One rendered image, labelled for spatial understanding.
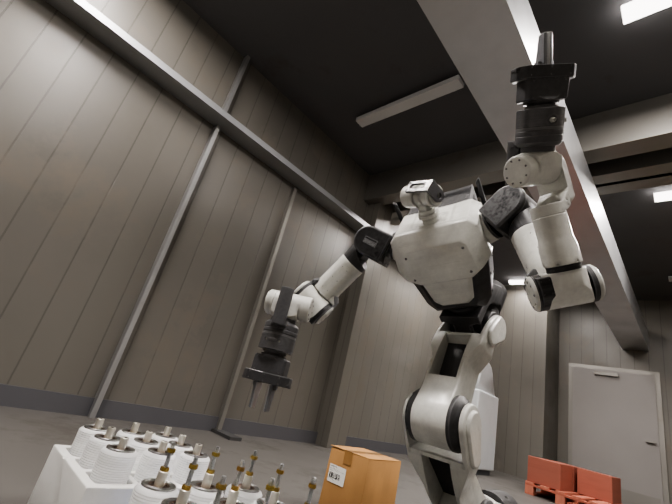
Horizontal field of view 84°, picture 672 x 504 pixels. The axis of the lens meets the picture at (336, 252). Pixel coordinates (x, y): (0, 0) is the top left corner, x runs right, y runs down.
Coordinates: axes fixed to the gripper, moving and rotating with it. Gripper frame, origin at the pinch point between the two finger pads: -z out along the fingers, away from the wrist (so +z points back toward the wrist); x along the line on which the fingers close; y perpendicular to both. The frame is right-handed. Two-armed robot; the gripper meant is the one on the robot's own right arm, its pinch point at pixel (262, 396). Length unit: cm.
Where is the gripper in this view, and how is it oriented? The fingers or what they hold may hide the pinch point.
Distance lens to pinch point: 98.3
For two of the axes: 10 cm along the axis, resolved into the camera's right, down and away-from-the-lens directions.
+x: 9.6, 1.5, -2.4
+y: 1.6, 3.9, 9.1
